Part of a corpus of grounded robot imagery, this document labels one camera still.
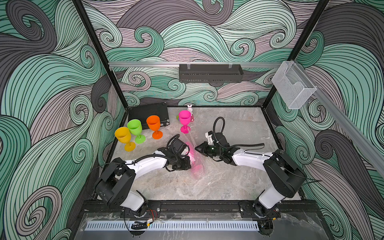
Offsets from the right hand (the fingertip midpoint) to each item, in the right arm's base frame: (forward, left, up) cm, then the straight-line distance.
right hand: (193, 150), depth 85 cm
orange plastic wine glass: (+17, +25, +5) cm, 31 cm away
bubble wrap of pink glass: (-4, -4, -3) cm, 6 cm away
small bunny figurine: (+36, +2, -2) cm, 36 cm away
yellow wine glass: (+7, +41, +6) cm, 42 cm away
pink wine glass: (-11, -2, -1) cm, 11 cm away
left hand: (-8, +1, -4) cm, 9 cm away
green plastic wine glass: (+12, +35, +7) cm, 38 cm away
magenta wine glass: (+21, +5, +5) cm, 22 cm away
